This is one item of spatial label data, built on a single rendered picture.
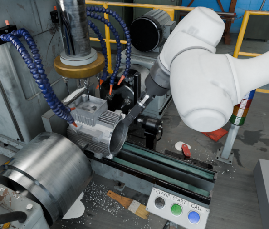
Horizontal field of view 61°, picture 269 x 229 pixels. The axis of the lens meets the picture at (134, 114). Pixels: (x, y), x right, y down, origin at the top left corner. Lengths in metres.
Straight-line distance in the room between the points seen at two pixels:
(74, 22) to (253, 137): 1.10
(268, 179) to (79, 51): 0.90
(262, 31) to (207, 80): 5.11
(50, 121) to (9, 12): 0.39
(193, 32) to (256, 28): 4.97
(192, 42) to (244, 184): 0.81
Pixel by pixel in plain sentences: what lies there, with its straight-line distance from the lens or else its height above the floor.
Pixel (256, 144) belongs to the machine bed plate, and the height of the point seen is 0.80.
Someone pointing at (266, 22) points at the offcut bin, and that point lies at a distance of 5.50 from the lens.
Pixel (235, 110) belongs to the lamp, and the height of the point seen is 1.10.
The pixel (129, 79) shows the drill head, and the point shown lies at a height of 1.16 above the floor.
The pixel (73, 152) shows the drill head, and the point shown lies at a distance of 0.76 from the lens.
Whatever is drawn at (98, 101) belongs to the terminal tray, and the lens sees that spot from 0.99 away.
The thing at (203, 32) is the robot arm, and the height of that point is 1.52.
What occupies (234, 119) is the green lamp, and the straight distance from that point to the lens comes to 1.08.
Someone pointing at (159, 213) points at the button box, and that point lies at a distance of 0.72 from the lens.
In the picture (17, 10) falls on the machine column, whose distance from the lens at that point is 0.91.
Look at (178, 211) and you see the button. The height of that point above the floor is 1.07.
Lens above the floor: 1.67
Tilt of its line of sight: 37 degrees down
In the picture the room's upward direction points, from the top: straight up
